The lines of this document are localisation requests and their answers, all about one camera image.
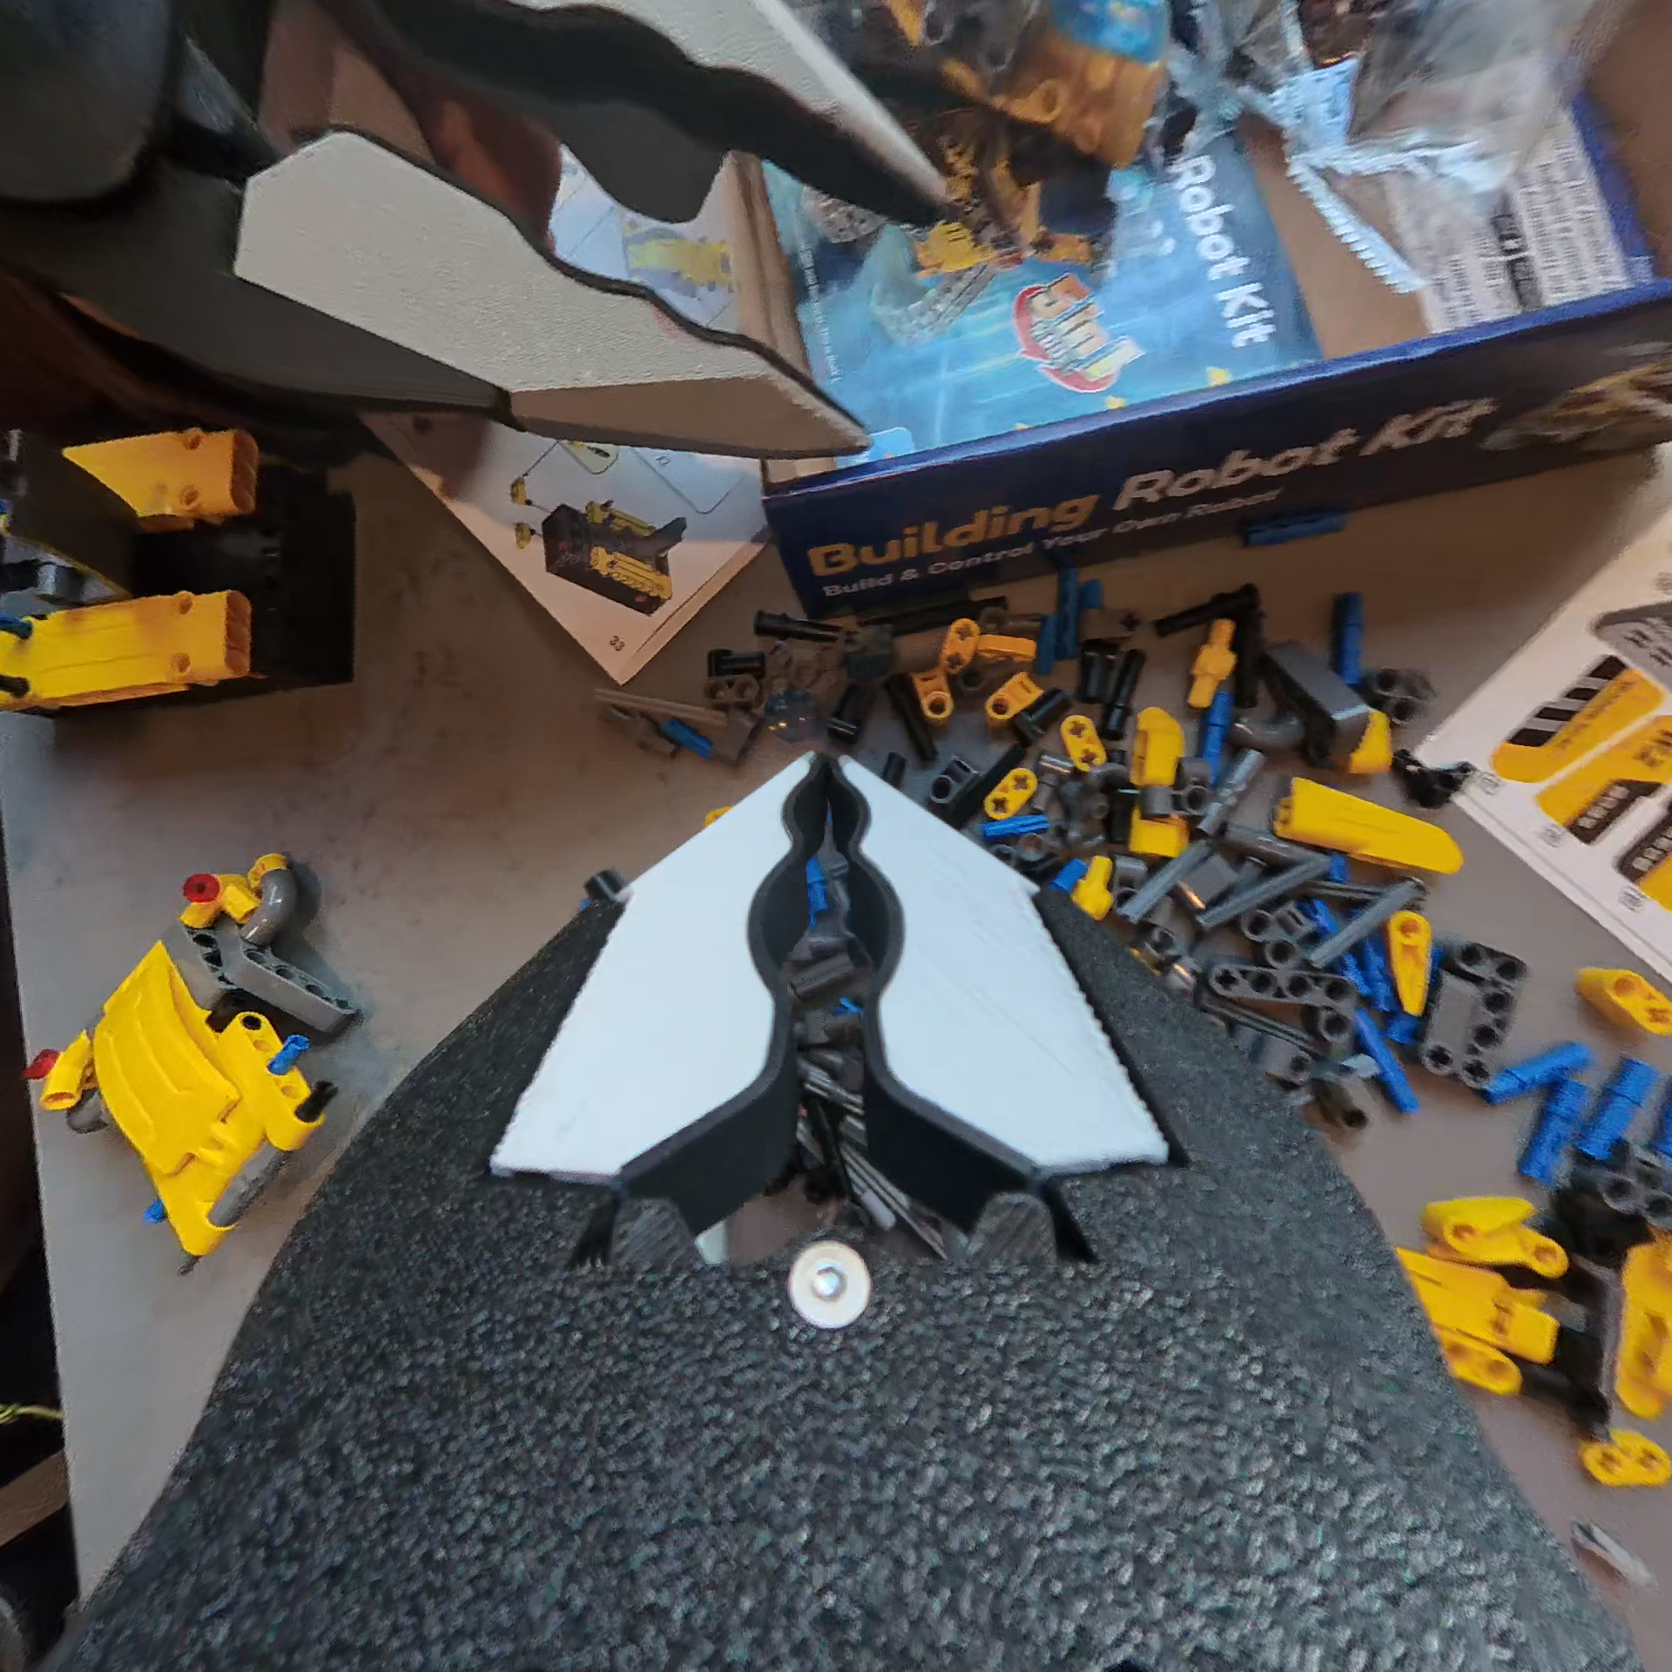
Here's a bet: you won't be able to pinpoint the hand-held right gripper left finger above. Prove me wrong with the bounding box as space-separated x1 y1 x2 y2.
491 752 839 1190

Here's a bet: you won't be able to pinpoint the open instruction booklet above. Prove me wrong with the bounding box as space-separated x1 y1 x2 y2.
363 408 775 690

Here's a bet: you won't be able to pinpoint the grey desk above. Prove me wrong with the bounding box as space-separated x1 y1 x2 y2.
0 443 1672 1648

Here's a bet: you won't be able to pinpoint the pile of small building pieces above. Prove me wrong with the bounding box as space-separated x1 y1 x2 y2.
592 577 1672 1492

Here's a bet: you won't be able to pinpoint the yellow black sticker sheet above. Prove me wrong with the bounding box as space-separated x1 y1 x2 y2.
1414 499 1672 983

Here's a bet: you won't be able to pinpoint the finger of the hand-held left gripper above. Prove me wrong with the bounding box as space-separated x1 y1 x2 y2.
321 0 952 226
236 127 875 461

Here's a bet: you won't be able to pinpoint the yellow panel vehicle assembly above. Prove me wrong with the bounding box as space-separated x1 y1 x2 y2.
25 851 363 1262

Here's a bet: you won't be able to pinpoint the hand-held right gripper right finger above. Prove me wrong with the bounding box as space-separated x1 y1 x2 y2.
837 758 1173 1184

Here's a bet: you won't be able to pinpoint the cardboard kit box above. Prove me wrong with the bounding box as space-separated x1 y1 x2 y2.
550 0 1672 625

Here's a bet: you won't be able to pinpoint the black base yellow panel assembly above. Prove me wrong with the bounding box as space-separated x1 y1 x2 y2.
0 424 363 720

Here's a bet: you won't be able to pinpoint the crumpled clear plastic bags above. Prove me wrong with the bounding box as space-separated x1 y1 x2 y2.
785 0 1639 330

